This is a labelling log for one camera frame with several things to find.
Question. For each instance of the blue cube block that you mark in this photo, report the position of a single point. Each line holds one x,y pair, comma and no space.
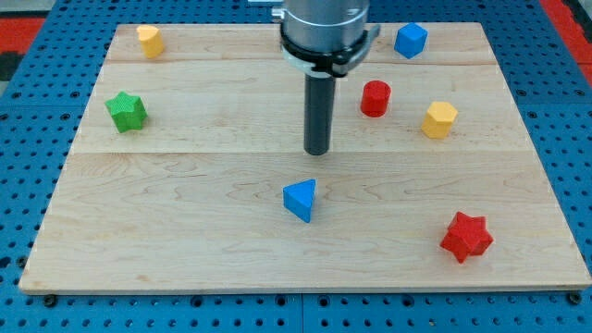
410,40

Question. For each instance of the wooden board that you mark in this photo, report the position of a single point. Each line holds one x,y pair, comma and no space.
192,203

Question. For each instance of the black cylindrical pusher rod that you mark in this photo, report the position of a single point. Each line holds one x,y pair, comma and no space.
318,111

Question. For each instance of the yellow hexagon block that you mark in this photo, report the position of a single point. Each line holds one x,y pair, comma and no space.
438,121

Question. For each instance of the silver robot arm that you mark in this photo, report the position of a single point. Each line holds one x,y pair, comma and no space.
325,40

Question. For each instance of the red cylinder block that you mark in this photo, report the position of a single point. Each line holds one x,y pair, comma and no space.
375,98

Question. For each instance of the green star block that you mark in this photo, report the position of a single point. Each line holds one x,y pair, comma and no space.
127,111

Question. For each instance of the yellow heart block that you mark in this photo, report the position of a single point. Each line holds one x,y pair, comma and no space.
150,40

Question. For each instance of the blue triangle block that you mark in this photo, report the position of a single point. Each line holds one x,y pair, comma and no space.
299,198

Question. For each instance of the red star block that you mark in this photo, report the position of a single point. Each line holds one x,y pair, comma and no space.
466,236

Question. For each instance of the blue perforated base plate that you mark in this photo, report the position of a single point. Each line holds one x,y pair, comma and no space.
543,56

